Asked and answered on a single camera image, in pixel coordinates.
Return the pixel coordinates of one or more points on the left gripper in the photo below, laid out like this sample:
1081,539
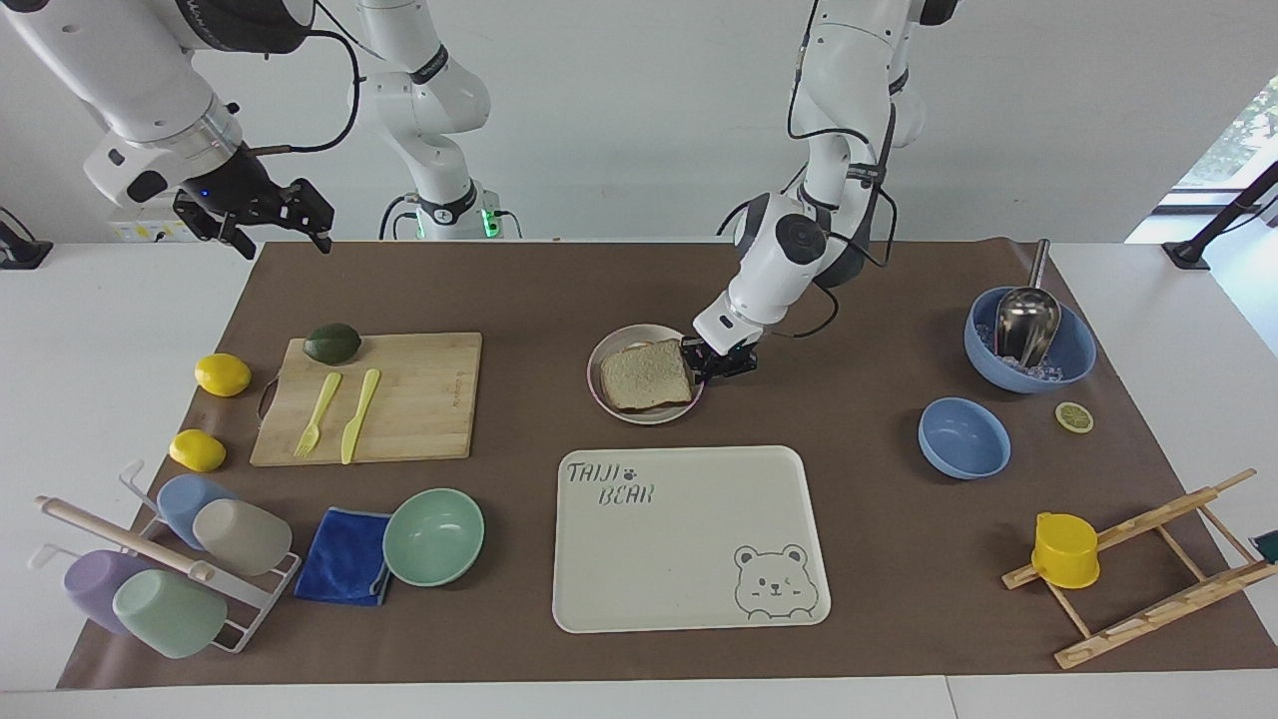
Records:
737,361

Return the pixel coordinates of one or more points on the brown bread slice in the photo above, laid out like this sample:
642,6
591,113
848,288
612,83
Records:
644,377

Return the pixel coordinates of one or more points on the small blue bowl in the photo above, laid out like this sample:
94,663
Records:
963,439

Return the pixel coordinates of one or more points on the purple plastic cup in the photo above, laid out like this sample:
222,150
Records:
92,589

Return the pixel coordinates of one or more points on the wooden cutting board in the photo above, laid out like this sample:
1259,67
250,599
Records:
419,399

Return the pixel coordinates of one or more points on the lemon slice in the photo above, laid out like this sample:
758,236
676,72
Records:
1074,417

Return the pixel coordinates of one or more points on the green bowl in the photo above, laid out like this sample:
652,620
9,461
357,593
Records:
434,537

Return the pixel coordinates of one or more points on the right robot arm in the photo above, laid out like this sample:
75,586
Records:
130,70

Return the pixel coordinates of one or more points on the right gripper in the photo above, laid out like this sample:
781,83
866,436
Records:
236,185

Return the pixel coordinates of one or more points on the blue plastic cup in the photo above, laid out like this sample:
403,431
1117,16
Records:
185,499

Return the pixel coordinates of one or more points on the yellow-green plastic knife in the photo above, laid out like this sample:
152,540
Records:
359,414

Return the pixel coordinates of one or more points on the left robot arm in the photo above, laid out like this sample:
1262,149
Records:
789,250

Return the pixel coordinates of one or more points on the cream tray with bear print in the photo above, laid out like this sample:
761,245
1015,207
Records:
679,549

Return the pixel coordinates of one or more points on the yellow-green plastic fork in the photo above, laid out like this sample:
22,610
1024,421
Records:
319,414

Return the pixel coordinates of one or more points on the beige plastic cup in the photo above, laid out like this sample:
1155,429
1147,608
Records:
245,537

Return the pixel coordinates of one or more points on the wooden folding rack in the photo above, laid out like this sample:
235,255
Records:
1158,611

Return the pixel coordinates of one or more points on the black stand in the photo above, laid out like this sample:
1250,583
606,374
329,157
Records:
1223,215
20,252

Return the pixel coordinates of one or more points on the green plastic cup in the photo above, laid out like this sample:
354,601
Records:
170,614

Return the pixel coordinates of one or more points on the yellow lemon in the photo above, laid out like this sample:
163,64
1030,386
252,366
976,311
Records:
223,374
198,450

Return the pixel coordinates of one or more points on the round pale pink plate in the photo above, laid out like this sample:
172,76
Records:
611,350

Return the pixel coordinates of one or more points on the large blue bowl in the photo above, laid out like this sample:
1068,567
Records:
1076,350

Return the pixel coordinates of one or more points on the green avocado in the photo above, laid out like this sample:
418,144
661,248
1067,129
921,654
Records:
332,344

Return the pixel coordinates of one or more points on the metal scoop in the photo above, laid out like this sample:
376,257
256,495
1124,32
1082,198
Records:
1028,320

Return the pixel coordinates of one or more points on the blue cloth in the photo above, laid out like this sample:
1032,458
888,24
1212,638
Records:
339,559

